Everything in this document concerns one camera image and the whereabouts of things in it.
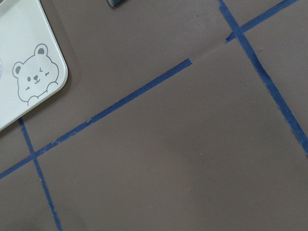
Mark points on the cream bear tray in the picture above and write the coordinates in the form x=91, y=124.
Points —
x=32, y=67

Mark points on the grey folded cloth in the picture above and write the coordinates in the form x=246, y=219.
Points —
x=114, y=3

